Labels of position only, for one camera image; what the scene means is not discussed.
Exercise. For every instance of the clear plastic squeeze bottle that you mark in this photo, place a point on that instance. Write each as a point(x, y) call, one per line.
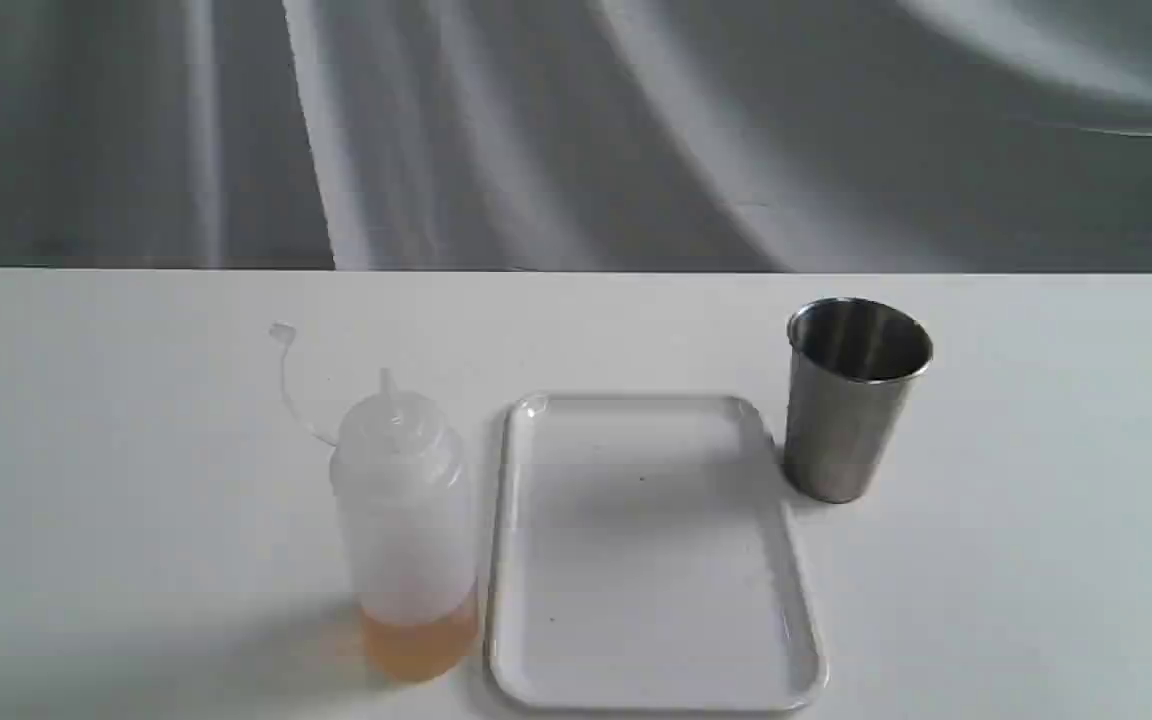
point(410, 525)

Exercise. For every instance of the stainless steel cup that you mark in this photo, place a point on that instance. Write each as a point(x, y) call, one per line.
point(853, 362)

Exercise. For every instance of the white plastic tray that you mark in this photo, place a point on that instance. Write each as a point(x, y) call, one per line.
point(644, 562)

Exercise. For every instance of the grey backdrop cloth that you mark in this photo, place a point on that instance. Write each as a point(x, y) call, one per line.
point(578, 136)

